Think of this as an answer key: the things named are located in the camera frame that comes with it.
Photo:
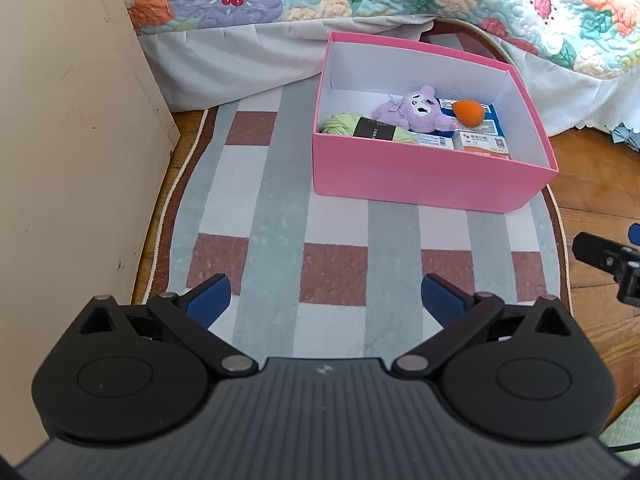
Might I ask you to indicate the white orange medicine box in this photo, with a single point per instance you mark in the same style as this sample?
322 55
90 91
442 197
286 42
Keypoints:
482 144

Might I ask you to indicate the beige cabinet panel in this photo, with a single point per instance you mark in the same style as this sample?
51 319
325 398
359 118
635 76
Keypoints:
86 138

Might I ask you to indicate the white bed skirt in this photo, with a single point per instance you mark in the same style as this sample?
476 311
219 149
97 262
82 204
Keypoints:
201 68

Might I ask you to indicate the orange sponge ball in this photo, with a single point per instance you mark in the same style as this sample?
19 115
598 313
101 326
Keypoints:
470 113

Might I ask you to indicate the blue medicine box rear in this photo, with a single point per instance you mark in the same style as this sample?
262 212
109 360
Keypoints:
445 105

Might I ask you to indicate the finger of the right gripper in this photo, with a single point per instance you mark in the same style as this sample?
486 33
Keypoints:
634 234

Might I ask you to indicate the purple plush toy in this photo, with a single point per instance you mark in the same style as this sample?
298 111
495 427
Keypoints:
417 111

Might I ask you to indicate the blue medicine box middle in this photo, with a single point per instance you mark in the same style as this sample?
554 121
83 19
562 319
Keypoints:
488 127

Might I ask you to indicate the grey paper scraps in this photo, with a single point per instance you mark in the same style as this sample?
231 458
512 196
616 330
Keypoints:
629 137

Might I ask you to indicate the green yarn ball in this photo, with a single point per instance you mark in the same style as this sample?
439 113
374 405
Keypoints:
348 124

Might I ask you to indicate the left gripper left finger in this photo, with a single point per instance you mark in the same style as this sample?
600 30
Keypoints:
187 318

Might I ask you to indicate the checkered grey red rug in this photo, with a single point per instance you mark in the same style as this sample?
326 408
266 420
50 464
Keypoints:
322 276

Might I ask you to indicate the white blue medicine box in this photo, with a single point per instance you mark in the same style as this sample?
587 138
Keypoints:
434 141

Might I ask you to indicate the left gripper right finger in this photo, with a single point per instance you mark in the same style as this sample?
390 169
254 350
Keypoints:
463 318

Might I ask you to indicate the pink storage box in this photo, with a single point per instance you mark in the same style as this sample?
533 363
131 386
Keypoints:
361 71

